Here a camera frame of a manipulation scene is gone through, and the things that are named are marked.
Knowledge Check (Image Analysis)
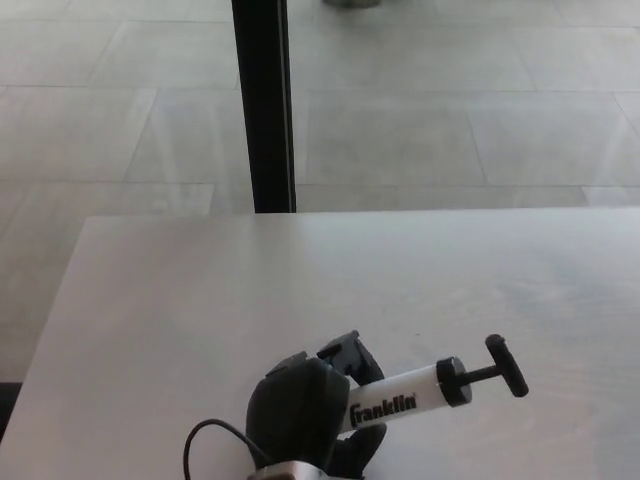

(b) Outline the black vertical window post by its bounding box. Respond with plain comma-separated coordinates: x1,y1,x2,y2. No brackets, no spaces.
231,0,297,214

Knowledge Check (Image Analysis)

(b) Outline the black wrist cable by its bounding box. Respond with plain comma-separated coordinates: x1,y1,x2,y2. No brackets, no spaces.
183,418,271,480

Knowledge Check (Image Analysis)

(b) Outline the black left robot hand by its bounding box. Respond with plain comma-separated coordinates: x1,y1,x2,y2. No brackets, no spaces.
246,329,389,480

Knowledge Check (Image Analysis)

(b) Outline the white Franklin air pump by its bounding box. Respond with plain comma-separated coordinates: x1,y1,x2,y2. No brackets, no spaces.
339,333,530,446

